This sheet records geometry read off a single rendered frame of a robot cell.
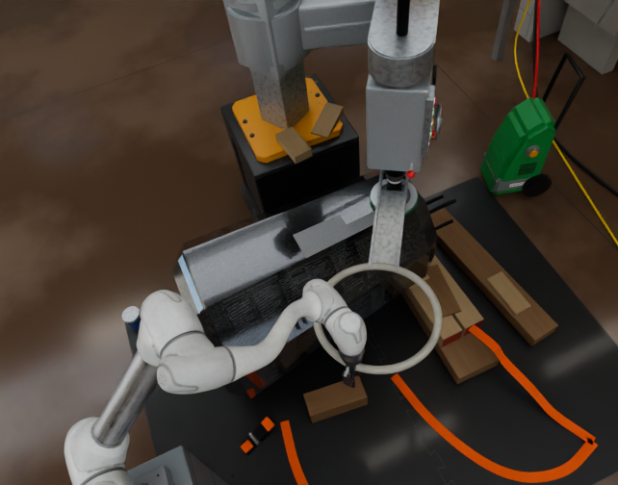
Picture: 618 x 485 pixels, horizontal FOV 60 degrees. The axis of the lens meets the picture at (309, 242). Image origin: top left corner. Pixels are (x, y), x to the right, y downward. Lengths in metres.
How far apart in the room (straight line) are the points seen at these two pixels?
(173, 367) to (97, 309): 2.15
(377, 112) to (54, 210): 2.72
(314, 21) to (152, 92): 2.40
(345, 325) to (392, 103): 0.80
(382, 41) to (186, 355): 1.16
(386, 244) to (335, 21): 1.00
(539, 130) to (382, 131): 1.41
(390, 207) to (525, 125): 1.25
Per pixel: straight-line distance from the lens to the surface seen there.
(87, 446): 1.86
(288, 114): 2.82
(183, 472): 2.10
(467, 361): 2.90
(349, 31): 2.56
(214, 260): 2.42
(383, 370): 1.95
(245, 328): 2.35
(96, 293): 3.57
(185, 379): 1.39
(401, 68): 1.83
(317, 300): 1.76
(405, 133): 2.06
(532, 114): 3.33
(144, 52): 5.15
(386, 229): 2.27
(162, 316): 1.48
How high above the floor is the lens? 2.76
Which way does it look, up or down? 55 degrees down
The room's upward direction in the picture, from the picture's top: 10 degrees counter-clockwise
